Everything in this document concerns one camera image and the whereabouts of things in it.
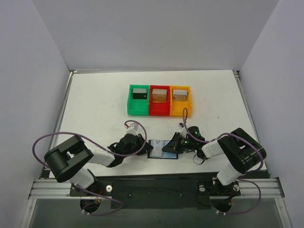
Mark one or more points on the red plastic bin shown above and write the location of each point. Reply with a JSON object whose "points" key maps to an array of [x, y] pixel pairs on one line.
{"points": [[160, 109]]}

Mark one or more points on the white VIP card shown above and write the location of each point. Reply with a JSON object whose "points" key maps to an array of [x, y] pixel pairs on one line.
{"points": [[157, 148]]}

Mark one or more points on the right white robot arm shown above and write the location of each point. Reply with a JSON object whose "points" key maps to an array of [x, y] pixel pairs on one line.
{"points": [[242, 151]]}

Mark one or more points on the black leather card holder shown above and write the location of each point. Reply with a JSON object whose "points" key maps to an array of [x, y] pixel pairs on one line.
{"points": [[165, 155]]}

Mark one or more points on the aluminium frame rail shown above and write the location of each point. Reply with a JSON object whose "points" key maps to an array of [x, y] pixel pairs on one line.
{"points": [[45, 172]]}

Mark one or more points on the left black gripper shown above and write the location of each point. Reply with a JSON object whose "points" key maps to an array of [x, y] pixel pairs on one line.
{"points": [[140, 145]]}

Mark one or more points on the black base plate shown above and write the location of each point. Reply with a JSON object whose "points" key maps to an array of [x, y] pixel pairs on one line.
{"points": [[177, 191]]}

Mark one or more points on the green plastic bin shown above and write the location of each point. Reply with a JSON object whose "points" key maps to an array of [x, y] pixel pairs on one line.
{"points": [[138, 107]]}

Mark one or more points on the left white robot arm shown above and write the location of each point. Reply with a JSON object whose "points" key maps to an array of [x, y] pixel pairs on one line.
{"points": [[67, 160]]}

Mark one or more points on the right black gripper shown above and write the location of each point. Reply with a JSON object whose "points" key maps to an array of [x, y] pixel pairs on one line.
{"points": [[176, 141]]}

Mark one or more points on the orange plastic bin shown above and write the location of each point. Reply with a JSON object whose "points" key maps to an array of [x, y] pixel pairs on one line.
{"points": [[180, 99]]}

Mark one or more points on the brown card stack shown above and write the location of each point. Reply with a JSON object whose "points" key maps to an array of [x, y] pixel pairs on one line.
{"points": [[159, 95]]}

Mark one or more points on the black card stack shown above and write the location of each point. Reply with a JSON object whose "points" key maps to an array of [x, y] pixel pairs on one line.
{"points": [[139, 93]]}

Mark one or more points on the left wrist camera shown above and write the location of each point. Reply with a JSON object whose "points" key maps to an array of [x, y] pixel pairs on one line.
{"points": [[132, 129]]}

